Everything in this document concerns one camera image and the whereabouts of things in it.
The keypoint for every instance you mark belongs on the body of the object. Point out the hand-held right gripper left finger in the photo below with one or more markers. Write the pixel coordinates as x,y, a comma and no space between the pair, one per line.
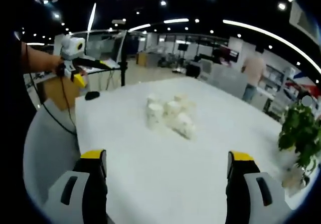
82,199

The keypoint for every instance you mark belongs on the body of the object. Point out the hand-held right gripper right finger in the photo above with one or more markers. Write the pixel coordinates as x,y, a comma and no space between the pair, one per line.
247,199

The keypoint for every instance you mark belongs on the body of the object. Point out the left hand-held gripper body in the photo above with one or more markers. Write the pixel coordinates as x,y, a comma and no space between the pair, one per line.
69,49

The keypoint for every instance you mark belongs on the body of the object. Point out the cluster of white paper cups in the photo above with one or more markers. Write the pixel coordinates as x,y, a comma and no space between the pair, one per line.
170,116

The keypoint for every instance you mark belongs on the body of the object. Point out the small black object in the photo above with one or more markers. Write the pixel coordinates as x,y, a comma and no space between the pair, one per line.
92,95

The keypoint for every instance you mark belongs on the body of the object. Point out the brown cardboard box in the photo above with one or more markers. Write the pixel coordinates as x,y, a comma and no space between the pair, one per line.
59,91

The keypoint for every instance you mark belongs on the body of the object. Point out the black stand pole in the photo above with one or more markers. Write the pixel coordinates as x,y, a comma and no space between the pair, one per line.
123,63

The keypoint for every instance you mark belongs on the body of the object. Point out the white chair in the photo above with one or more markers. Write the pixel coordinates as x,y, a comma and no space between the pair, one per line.
50,148

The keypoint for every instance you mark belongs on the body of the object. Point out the green potted plant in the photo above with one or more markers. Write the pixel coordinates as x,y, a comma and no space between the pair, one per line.
301,136

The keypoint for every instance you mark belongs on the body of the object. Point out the white table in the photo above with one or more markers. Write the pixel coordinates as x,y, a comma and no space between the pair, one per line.
160,163

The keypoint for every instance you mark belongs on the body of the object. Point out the black monitor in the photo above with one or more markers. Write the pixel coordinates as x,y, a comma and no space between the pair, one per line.
183,47

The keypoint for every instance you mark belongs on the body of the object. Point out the grey partition counter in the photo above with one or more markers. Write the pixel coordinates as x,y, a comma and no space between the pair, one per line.
225,79

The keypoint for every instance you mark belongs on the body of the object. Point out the ceiling air vent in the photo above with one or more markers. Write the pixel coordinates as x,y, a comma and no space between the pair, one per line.
304,20

